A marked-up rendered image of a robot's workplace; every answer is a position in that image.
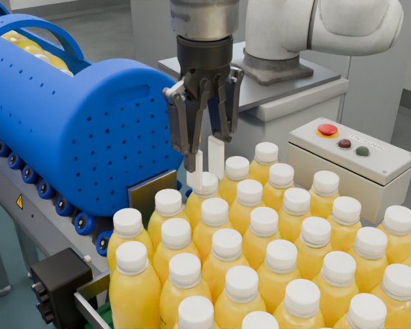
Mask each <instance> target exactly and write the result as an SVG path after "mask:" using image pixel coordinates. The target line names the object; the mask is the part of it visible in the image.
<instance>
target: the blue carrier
mask: <svg viewBox="0 0 411 329"><path fill-rule="evenodd" d="M23 27H41V28H44V29H47V30H48V31H50V32H51V33H52V34H53V35H54V36H55V37H56V38H57V39H58V40H59V42H60V43H61V45H62V46H63V48H62V47H60V46H58V45H56V44H54V43H52V42H50V41H48V40H46V39H44V38H42V37H40V36H38V35H36V34H34V33H32V32H30V31H28V30H26V29H24V28H23ZM12 30H13V31H15V32H17V33H19V34H21V35H23V36H25V37H27V38H28V39H30V40H32V41H34V42H36V43H37V44H39V45H40V47H41V48H42V49H43V50H46V51H47V52H50V53H51V54H53V55H55V56H57V57H59V58H60V59H62V60H63V61H64V62H65V64H66V65H67V67H68V70H69V71H70V72H71V73H72V74H73V75H74V76H73V77H71V76H69V75H68V74H66V73H64V72H63V71H61V70H59V69H57V68H55V67H53V66H52V65H50V64H48V63H47V62H45V61H43V60H41V59H39V58H38V57H36V56H34V55H32V54H30V53H29V52H27V51H25V50H23V49H21V48H20V47H18V46H16V45H15V44H13V43H11V42H9V41H7V40H5V39H4V38H2V37H1V36H2V35H4V34H5V33H8V32H9V31H12ZM174 85H176V82H175V81H174V80H172V79H171V78H170V77H169V76H168V75H166V74H164V73H163V72H161V71H159V70H157V69H154V68H152V67H149V66H147V65H144V64H143V63H140V62H138V61H135V60H131V59H108V60H105V61H101V62H98V63H92V62H90V61H88V60H86V59H84V55H83V53H82V51H81V49H80V47H79V46H78V44H77V43H76V41H75V40H74V39H73V38H72V37H71V36H70V35H69V34H68V33H67V32H66V31H65V30H63V29H61V28H60V27H58V26H56V25H54V24H52V23H50V22H47V21H46V20H43V19H41V18H38V17H36V16H32V15H28V14H10V13H9V12H8V10H7V9H6V8H5V7H4V6H3V5H2V4H1V3H0V140H1V141H2V142H4V143H5V144H6V145H7V146H8V147H9V148H10V149H11V150H12V151H13V152H14V153H16V154H17V155H18V156H19V157H20V158H21V159H22V160H24V161H25V162H26V163H27V164H28V165H29V166H30V167H31V168H32V169H33V170H34V171H35V172H37V173H38V174H39V175H40V176H41V177H42V178H44V179H45V180H46V181H47V182H48V183H49V184H50V185H51V186H52V187H53V188H54V189H55V190H57V191H58V192H59V193H60V194H61V195H62V196H64V197H65V198H66V199H67V200H68V201H69V202H70V203H71V204H72V205H73V206H75V207H76V208H78V209H79V210H81V211H83V212H85V213H88V214H89V215H94V216H98V217H113V216H114V215H115V213H116V212H118V211H119V210H122V209H125V208H129V203H128V197H127V187H129V186H131V185H133V184H135V183H138V182H139V181H142V180H144V179H146V178H149V177H151V176H154V175H155V174H158V173H159V172H162V171H164V170H167V171H169V170H171V169H173V168H174V169H175V170H176V171H178V169H179V167H180V166H181V163H182V161H183V155H182V154H180V153H179V152H177V151H176V150H174V149H172V145H171V138H170V126H169V119H168V107H167V103H166V101H165V99H164V97H163V95H162V90H163V89H164V88H165V87H167V88H169V89H171V88H172V87H173V86H174Z"/></svg>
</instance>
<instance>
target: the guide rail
mask: <svg viewBox="0 0 411 329"><path fill-rule="evenodd" d="M74 299H75V303H76V308H77V309H78V310H79V311H80V313H81V314H82V315H83V316H84V317H85V318H86V319H87V321H88V322H89V323H90V324H91V325H92V327H93V328H94V329H111V328H110V327H109V326H108V324H107V323H106V322H105V321H104V320H103V319H102V317H101V316H100V315H99V314H98V313H97V312H96V311H95V310H94V309H93V308H92V307H91V305H90V304H89V303H88V302H87V301H86V300H85V298H84V297H83V296H82V295H81V294H80V293H79V292H75V293H74Z"/></svg>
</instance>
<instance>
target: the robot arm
mask: <svg viewBox="0 0 411 329"><path fill-rule="evenodd" d="M239 6H240V0H170V27H171V30H172V31H173V32H174V33H175V34H177V37H176V39H177V60H178V62H179V65H180V73H179V76H178V83H177V84H176V85H174V86H173V87H172V88H171V89H169V88H167V87H165V88H164V89H163V90H162V95H163V97H164V99H165V101H166V103H167V107H168V119H169V126H170V138H171V145H172V149H174V150H176V151H177V152H179V153H180V154H182V155H183V161H184V162H183V163H184V164H183V166H184V169H185V170H186V171H187V185H188V186H189V187H191V188H193V189H194V190H195V191H197V192H199V193H200V192H202V151H200V150H199V149H198V146H199V141H200V132H201V126H202V118H203V112H204V110H205V109H206V107H207V105H208V110H209V118H210V122H211V130H212V134H213V136H209V137H208V159H209V172H210V173H213V174H215V175H216V176H217V177H218V180H219V181H223V180H224V157H225V156H226V143H229V142H231V141H232V137H231V136H229V134H231V133H235V132H236V131H237V121H238V112H239V96H240V88H241V83H242V80H243V77H244V74H246V75H247V76H249V77H250V78H252V79H253V80H256V81H257V82H258V84H259V85H261V86H270V85H271V84H274V83H277V82H282V81H286V80H291V79H294V78H300V77H304V76H312V75H313V73H314V70H313V69H312V68H310V67H307V66H305V65H302V64H301V63H300V62H299V53H300V51H304V50H312V51H317V52H322V53H326V54H335V55H347V56H367V55H374V54H379V53H382V52H385V51H387V50H388V49H389V48H391V47H393V46H394V45H395V43H396V41H397V39H398V36H399V33H400V30H401V27H402V24H403V18H404V12H403V10H402V6H401V4H400V2H398V0H249V2H248V6H247V15H246V22H245V47H244V49H243V54H244V58H240V59H233V41H234V37H233V35H232V34H234V33H235V32H236V31H237V30H238V29H239ZM184 91H185V96H184V95H183V92H184ZM184 103H185V104H184ZM185 105H186V108H185ZM229 121H230V123H229ZM214 136H215V137H214Z"/></svg>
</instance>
